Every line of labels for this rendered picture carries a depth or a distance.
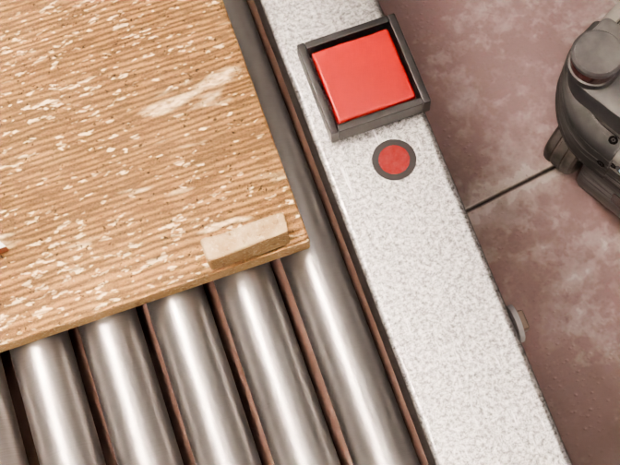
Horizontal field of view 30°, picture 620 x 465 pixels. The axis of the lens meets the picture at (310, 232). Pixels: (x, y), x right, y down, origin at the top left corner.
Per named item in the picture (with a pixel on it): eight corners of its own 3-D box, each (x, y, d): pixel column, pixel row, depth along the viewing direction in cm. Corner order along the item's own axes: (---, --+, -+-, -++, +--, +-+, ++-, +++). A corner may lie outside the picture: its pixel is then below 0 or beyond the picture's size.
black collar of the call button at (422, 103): (393, 23, 86) (394, 12, 85) (430, 111, 84) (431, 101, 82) (297, 55, 86) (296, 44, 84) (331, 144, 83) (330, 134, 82)
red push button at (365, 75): (387, 35, 86) (387, 26, 85) (415, 104, 84) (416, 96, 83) (311, 61, 86) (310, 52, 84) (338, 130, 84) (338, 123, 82)
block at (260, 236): (285, 222, 79) (282, 208, 77) (293, 245, 79) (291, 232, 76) (203, 250, 79) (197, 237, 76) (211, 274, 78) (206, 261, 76)
